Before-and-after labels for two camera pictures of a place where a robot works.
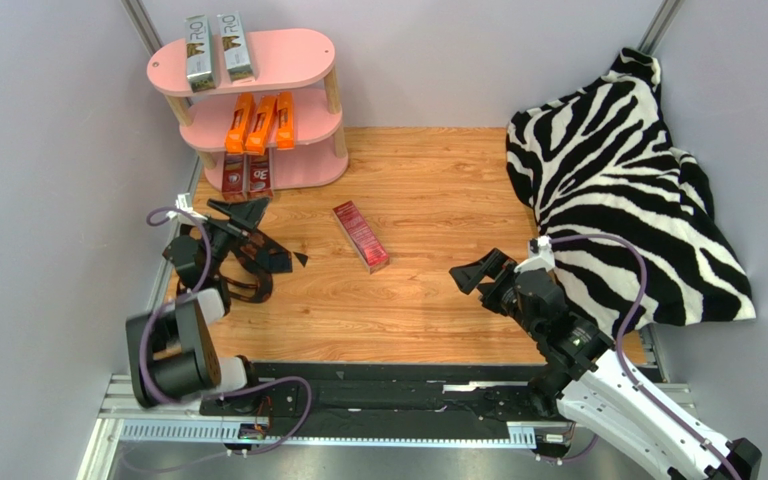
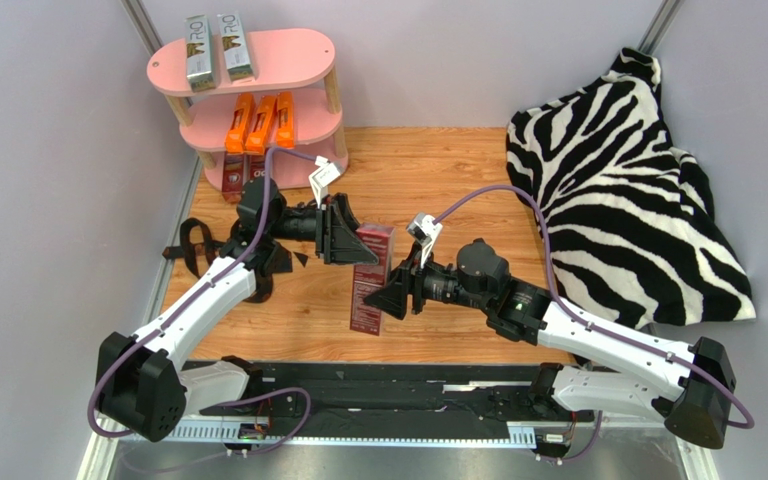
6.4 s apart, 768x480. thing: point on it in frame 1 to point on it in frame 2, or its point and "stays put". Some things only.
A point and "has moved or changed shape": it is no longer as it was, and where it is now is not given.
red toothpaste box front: [361, 239] has moved or changed shape
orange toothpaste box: [284, 121] stays put
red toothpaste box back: [261, 180] stays put
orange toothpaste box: [241, 121] stays put
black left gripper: [246, 213] to [337, 238]
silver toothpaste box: [235, 48] stays put
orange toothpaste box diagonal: [257, 141] stays put
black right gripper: [490, 281] to [413, 287]
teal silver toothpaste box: [199, 56] stays put
